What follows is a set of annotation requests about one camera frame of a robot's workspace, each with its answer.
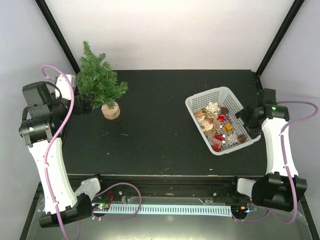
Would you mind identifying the small green christmas tree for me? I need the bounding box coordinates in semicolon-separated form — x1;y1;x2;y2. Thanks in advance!
77;40;129;120

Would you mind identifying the white plastic perforated basket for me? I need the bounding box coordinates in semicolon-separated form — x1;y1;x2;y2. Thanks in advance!
185;86;261;156

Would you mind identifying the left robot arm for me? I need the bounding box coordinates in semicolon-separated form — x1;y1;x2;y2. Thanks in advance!
19;81;108;228

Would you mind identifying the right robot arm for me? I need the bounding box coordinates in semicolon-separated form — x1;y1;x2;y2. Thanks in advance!
227;88;307;212

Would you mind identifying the dark brown pinecone ornament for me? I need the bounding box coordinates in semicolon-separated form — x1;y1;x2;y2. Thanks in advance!
220;107;229;116

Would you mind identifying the silver star ornament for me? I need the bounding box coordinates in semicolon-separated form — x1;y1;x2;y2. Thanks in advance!
225;131;239;147

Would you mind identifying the red santa hat ornament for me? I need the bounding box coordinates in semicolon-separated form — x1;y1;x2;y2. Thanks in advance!
217;114;226;122

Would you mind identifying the burlap bow ornament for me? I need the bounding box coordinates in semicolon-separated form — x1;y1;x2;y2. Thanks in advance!
208;119;221;136

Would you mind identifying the red star ornament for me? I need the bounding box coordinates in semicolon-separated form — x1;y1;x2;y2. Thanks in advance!
213;132;226;142

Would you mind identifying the white snowflake ornament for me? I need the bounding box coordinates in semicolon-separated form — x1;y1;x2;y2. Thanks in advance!
205;102;221;117

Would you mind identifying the wooden snowman ornament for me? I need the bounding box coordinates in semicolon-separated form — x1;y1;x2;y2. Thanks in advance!
197;116;214;133

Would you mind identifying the red gift box ornament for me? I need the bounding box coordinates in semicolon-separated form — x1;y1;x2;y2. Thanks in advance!
211;144;222;152

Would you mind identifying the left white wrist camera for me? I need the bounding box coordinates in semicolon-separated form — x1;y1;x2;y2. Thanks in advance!
55;74;77;101

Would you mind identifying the right black frame post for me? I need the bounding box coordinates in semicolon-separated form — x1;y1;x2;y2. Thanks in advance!
255;0;305;78

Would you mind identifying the black frame post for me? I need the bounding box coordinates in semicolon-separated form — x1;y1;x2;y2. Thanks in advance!
255;0;305;78
35;0;80;74

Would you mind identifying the left black frame post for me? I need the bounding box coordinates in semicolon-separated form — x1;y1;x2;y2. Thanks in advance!
35;0;80;74

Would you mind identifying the white slotted cable duct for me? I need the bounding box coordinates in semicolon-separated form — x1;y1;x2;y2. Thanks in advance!
92;203;232;217

